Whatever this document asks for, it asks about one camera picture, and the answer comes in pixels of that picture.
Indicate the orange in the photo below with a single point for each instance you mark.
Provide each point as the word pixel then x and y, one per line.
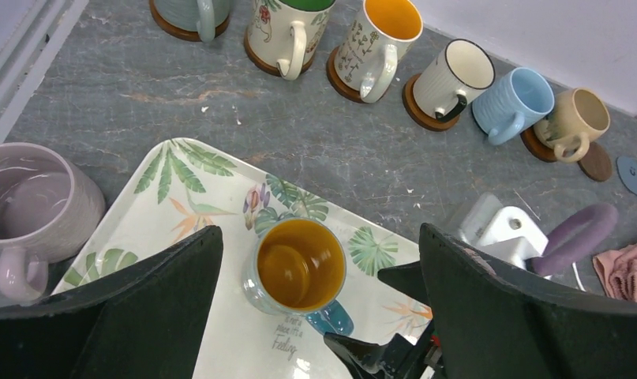
pixel 298 268

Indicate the beige ceramic mug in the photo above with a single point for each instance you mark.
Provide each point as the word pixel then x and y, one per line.
pixel 578 118

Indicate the white mug green inside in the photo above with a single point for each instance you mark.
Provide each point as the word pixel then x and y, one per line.
pixel 286 33

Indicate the blue round coaster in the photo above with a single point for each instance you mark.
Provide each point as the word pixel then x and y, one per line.
pixel 627 171

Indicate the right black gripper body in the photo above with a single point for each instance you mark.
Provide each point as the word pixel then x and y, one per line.
pixel 398 358

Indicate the dark walnut coaster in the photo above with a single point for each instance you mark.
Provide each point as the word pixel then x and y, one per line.
pixel 596 164

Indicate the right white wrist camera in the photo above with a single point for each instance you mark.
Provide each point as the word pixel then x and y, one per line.
pixel 504 232

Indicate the grey green ribbed mug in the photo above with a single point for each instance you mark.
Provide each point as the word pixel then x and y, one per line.
pixel 192 13

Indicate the brown wooden coaster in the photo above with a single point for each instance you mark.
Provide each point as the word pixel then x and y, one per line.
pixel 273 70
pixel 177 29
pixel 415 112
pixel 362 77
pixel 535 146

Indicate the leaf patterned serving tray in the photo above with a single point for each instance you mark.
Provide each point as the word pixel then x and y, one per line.
pixel 183 185

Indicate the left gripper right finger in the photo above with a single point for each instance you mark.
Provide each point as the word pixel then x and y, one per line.
pixel 495 320

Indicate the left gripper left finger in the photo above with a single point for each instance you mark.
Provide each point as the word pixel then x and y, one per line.
pixel 144 321

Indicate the cream enamel mug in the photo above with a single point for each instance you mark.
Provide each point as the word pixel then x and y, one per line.
pixel 459 74

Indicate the pink ribbed mug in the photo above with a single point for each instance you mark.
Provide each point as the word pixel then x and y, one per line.
pixel 49 209

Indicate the light blue mug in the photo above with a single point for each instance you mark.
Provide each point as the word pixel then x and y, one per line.
pixel 514 103

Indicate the white mug orange inside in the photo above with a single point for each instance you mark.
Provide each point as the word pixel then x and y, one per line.
pixel 382 22

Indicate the pink drawstring cloth bag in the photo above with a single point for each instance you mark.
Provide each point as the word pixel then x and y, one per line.
pixel 617 272

